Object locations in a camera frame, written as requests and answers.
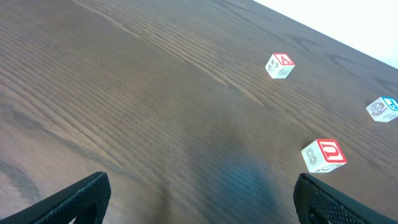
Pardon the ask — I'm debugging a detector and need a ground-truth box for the red letter A block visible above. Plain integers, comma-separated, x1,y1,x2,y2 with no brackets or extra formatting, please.
265,53,295,79

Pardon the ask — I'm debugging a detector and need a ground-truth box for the blue letter P block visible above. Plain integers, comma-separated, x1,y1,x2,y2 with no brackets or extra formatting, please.
366,96,398,123

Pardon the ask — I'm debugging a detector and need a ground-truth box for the red letter U block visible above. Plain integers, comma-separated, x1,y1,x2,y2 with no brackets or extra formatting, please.
301,139,347,173

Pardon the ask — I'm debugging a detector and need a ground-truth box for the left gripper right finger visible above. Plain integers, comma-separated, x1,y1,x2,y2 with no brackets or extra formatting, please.
293,173,397,224

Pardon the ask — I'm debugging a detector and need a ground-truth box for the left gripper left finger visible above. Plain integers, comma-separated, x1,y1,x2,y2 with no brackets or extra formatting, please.
1,172,111,224

